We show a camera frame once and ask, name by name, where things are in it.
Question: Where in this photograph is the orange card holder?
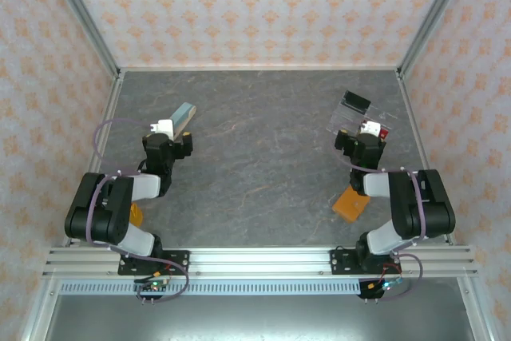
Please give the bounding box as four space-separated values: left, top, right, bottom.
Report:
331 185 370 223

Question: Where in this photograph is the red card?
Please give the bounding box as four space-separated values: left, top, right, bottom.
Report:
361 120 390 138

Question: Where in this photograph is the clear acrylic card stand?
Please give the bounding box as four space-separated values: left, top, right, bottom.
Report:
327 90 398 139

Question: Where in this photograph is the black card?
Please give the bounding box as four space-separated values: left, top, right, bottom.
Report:
342 90 372 115

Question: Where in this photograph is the blue and tan block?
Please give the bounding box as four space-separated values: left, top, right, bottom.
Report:
171 102 198 138

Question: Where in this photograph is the orange pen cup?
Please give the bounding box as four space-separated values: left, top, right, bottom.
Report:
129 203 145 228

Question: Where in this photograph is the small LED circuit board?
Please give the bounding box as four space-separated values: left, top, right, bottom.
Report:
360 272 405 302
133 272 173 303

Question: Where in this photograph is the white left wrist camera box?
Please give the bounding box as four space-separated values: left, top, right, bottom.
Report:
149 118 176 139

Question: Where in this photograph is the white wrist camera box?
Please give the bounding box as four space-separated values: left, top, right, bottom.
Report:
356 120 382 139
149 118 176 139

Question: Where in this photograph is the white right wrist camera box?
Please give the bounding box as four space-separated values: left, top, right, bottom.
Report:
356 120 382 139

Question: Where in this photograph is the aluminium table side rail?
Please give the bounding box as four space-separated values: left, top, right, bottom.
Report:
396 71 457 246
62 71 125 247

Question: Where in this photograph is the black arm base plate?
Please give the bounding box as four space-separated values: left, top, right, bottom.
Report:
329 248 401 276
117 250 191 276

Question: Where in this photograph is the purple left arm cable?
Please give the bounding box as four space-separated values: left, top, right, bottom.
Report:
86 118 190 304

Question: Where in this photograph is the aluminium frame post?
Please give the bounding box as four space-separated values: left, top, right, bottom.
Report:
396 0 477 79
42 0 122 79

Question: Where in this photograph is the aluminium mounting rail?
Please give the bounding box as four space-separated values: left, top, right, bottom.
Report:
42 246 479 279

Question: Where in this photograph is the slotted grey cable duct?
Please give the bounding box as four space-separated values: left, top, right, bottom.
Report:
59 281 400 296

